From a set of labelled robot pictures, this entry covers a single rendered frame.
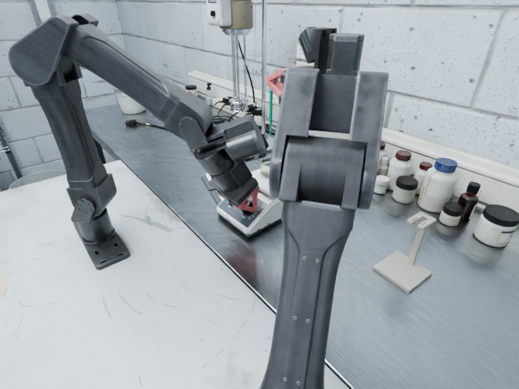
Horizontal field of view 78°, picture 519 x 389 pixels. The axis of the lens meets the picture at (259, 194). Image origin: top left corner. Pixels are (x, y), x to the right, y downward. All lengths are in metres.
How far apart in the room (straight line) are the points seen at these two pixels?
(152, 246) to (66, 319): 0.21
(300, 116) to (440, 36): 0.76
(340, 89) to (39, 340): 0.58
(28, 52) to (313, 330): 0.55
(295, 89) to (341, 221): 0.13
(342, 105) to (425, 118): 0.73
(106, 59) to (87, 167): 0.21
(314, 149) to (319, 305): 0.13
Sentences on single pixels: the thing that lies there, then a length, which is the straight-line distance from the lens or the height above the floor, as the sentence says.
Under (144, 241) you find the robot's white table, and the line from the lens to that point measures 0.77.
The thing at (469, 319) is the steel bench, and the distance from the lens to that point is 0.69.
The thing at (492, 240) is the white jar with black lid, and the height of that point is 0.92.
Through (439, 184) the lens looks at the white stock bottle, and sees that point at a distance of 0.89.
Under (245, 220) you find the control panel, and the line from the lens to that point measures 0.73.
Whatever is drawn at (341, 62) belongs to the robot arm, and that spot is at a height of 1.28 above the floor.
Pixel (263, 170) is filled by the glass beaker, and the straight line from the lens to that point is 0.78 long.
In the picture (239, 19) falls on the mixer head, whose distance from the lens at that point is 1.05.
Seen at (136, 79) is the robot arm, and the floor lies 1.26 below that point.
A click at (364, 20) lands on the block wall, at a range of 1.14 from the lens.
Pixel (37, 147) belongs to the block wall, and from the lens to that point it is 3.09.
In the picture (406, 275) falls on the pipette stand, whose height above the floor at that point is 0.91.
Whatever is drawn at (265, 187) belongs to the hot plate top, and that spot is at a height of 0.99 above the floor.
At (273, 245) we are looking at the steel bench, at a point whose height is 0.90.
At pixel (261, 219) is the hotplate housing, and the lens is 0.73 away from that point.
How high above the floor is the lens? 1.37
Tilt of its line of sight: 32 degrees down
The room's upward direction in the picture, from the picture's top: straight up
